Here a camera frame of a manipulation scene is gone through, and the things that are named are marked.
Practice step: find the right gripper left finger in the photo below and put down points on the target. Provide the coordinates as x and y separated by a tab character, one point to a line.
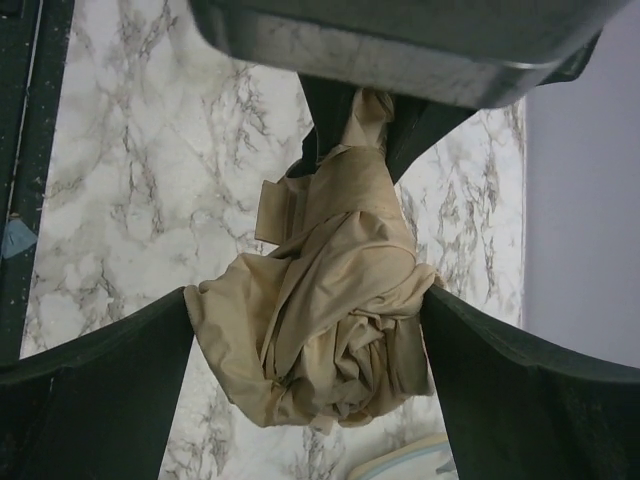
100	406

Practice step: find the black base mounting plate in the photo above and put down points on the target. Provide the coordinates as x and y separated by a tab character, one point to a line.
34	44

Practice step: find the beige folding umbrella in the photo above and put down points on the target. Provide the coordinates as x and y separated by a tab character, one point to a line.
325	328

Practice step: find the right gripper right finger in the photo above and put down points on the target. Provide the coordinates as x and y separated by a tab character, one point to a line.
517	406

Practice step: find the blue tape triangle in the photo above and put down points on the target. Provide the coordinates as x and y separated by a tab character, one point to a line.
17	238

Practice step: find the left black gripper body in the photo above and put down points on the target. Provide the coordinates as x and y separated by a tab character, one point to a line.
474	54

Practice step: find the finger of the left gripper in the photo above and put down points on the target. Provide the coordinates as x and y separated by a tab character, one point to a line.
330	105
417	126

